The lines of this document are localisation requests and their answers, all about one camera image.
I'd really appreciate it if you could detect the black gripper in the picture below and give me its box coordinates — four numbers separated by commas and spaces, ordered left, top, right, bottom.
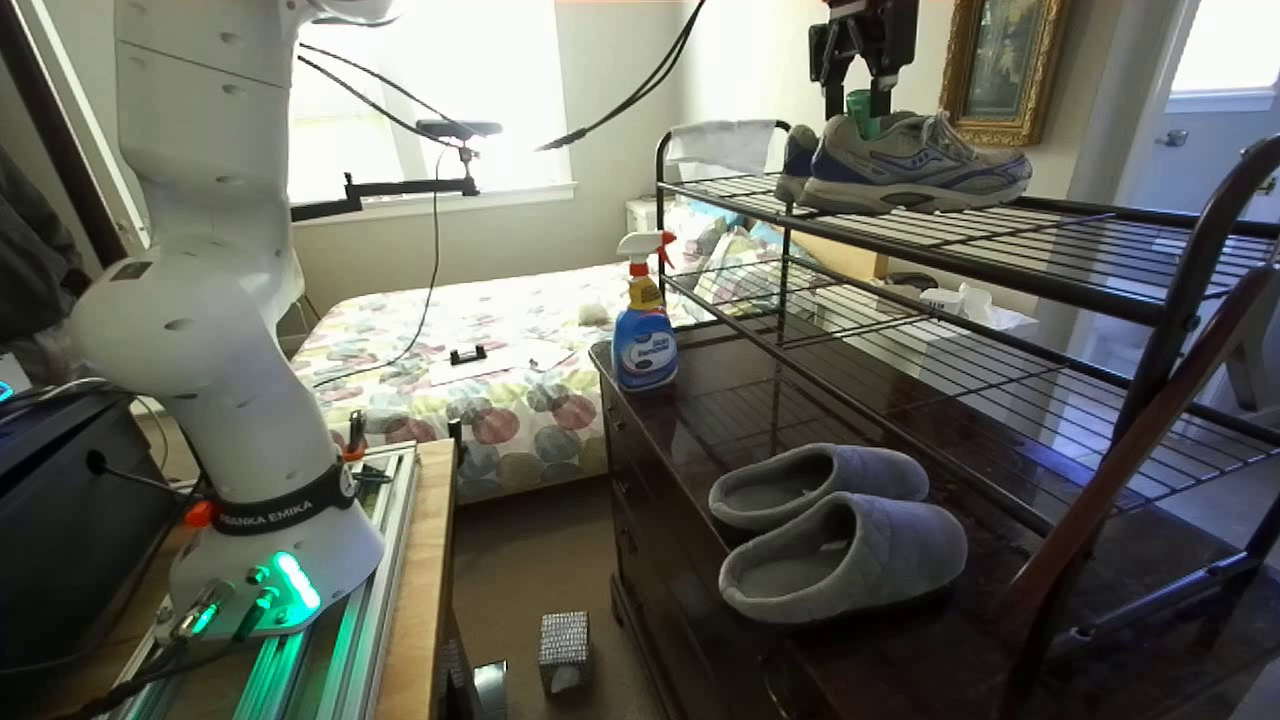
809, 0, 918, 116

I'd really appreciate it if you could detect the small green bottle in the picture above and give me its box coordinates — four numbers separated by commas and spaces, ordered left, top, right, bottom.
847, 86, 889, 139

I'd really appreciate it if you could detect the grey blue sneaker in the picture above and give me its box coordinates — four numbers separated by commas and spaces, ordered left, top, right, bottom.
797, 111, 1031, 216
773, 122, 820, 203

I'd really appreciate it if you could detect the grey blue sneaker front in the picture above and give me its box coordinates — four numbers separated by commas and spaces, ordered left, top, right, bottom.
797, 111, 1031, 216

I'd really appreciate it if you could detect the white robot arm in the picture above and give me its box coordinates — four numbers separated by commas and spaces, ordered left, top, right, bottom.
70, 0, 394, 641

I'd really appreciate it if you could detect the white cloth on rack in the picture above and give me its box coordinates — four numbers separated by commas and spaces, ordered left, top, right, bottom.
661, 118, 784, 179

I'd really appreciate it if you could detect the blue spray bottle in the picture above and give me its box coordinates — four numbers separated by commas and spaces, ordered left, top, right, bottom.
613, 231, 680, 390

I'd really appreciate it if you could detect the black metal shoe rack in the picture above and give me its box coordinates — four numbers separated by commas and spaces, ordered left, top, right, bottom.
654, 128, 1277, 518

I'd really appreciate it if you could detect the gold framed picture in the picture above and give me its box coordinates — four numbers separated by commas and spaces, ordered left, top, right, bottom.
941, 0, 1072, 148

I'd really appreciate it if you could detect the grey slipper far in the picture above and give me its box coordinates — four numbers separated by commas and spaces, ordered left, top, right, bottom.
707, 444, 933, 533

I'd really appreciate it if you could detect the grey slipper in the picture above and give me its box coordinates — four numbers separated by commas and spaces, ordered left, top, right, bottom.
719, 490, 966, 629
707, 444, 933, 533

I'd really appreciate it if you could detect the dark wooden dresser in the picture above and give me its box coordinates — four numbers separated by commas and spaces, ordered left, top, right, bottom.
588, 317, 1280, 720

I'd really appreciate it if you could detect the floral bed mattress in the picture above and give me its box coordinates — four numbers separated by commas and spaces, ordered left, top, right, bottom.
290, 262, 622, 504

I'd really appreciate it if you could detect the small black object on bed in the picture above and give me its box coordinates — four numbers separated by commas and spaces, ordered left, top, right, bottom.
449, 344, 488, 364

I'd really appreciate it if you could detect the grey slipper near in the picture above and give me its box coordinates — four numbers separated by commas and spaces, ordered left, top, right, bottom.
719, 490, 966, 629

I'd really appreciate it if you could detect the small grey box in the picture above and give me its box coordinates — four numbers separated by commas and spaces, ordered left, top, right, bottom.
539, 613, 591, 697

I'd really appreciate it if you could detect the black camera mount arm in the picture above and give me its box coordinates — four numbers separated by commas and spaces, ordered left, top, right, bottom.
290, 118, 504, 219

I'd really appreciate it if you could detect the dark wooden chair frame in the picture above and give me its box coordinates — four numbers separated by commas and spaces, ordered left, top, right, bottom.
990, 137, 1280, 720

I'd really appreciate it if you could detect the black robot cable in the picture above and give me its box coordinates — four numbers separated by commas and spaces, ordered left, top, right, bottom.
290, 0, 712, 376

